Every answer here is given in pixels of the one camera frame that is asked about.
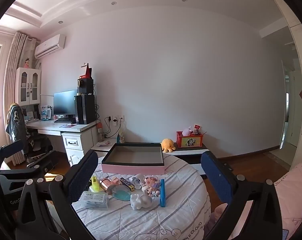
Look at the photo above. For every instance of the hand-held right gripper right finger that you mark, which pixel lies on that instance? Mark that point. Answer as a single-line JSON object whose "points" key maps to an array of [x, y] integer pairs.
{"points": [[216, 177]]}

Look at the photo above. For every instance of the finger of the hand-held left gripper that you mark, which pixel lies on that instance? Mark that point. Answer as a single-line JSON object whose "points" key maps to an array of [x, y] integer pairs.
{"points": [[8, 151], [28, 171]]}

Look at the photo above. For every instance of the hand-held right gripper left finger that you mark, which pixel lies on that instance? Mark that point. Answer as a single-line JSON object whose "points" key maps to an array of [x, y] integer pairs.
{"points": [[82, 172]]}

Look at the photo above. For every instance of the yellow highlighter pen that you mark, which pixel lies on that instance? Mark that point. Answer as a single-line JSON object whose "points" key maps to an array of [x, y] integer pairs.
{"points": [[95, 185]]}

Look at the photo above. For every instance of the rose gold can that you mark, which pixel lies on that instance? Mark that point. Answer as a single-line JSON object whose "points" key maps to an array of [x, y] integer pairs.
{"points": [[107, 185]]}

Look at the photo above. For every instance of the clear plastic case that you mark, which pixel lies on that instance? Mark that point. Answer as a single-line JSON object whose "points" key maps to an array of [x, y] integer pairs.
{"points": [[95, 200]]}

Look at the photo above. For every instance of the small pink toy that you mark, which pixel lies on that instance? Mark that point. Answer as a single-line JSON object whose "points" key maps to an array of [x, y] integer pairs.
{"points": [[114, 180]]}

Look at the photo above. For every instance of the clear blue dish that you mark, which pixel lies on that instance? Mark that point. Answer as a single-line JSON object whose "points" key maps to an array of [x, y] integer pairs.
{"points": [[122, 193]]}

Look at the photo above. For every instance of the dark slim box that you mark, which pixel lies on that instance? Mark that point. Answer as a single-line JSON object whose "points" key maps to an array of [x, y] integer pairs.
{"points": [[127, 183]]}

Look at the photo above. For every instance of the pink storage box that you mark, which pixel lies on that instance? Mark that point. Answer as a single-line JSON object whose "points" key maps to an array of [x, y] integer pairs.
{"points": [[133, 168]]}

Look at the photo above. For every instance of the blue tube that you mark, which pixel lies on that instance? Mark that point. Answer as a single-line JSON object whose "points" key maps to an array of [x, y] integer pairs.
{"points": [[162, 192]]}

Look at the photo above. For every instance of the small doll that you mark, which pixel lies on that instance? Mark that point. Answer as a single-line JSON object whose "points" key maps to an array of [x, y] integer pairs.
{"points": [[153, 192]]}

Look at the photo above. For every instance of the white pig figure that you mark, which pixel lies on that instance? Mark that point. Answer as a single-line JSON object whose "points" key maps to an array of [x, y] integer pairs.
{"points": [[140, 201]]}

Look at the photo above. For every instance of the white radiator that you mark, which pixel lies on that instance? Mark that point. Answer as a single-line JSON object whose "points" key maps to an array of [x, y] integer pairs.
{"points": [[17, 158]]}

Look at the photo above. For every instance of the black office chair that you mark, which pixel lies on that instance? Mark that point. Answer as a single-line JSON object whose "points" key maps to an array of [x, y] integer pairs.
{"points": [[38, 145]]}

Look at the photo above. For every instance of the grey printed jacket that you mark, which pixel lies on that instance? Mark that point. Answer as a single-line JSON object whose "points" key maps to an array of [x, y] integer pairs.
{"points": [[14, 118]]}

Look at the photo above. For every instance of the black and white cabinet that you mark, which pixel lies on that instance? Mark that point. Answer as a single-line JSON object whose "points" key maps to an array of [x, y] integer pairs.
{"points": [[191, 152]]}

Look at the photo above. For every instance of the pink packet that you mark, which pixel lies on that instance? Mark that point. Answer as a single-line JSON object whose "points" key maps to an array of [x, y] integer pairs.
{"points": [[104, 143]]}

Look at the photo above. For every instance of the red storage crate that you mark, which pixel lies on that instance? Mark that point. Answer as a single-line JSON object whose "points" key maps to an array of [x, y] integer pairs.
{"points": [[189, 141]]}

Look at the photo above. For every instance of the row of books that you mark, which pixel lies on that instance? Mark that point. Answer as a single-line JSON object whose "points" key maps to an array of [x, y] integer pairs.
{"points": [[33, 113]]}

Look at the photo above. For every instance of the white desk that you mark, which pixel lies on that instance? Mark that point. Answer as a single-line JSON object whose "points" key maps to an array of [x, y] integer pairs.
{"points": [[53, 127]]}

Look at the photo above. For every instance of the yellow green bag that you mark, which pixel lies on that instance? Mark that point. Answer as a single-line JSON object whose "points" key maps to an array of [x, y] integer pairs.
{"points": [[121, 136]]}

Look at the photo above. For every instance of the blue and white box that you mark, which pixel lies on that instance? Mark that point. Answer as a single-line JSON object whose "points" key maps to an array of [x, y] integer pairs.
{"points": [[45, 112]]}

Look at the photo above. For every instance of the red card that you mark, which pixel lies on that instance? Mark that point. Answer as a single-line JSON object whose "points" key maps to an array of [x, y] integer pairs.
{"points": [[197, 126]]}

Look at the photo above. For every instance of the pink whale plush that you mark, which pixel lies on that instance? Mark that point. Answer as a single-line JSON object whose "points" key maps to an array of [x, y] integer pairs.
{"points": [[187, 130]]}

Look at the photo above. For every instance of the black keyboard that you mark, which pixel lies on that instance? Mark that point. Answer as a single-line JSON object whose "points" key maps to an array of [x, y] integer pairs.
{"points": [[63, 120]]}

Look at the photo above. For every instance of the yellow octopus plush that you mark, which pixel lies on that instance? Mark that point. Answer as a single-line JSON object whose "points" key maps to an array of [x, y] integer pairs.
{"points": [[168, 145]]}

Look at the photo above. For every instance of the black computer tower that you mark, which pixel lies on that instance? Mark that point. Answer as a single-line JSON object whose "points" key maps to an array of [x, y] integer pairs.
{"points": [[85, 108]]}

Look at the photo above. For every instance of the white glass-door cabinet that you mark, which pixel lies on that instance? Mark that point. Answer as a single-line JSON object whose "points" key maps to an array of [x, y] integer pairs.
{"points": [[28, 85]]}

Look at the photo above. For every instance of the black computer monitor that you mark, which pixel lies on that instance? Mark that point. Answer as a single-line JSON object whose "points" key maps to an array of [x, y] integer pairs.
{"points": [[64, 102]]}

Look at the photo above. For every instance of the pink quilt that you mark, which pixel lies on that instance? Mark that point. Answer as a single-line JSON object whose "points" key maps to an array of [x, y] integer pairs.
{"points": [[293, 187]]}

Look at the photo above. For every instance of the black speaker box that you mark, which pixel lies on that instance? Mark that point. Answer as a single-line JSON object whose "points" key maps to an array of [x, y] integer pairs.
{"points": [[85, 86]]}

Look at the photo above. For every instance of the pink doll figure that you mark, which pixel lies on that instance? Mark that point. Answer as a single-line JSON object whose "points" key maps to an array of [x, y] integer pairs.
{"points": [[27, 62]]}

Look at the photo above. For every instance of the white bedroom door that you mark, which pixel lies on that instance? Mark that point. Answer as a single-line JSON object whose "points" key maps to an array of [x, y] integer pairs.
{"points": [[283, 105]]}

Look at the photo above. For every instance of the red box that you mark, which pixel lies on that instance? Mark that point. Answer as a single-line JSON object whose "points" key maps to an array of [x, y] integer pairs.
{"points": [[87, 72]]}

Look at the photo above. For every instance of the white hallway door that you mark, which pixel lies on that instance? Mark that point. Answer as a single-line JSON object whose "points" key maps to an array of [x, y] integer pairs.
{"points": [[296, 110]]}

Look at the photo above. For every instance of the white air conditioner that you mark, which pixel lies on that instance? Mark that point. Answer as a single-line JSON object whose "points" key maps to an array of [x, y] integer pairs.
{"points": [[50, 45]]}

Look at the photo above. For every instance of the white wardrobe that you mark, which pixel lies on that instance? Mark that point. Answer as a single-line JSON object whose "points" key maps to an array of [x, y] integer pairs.
{"points": [[301, 42]]}

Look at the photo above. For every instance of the white wall socket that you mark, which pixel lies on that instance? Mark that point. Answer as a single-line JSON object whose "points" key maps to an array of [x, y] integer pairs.
{"points": [[121, 117], [108, 118], [114, 119]]}

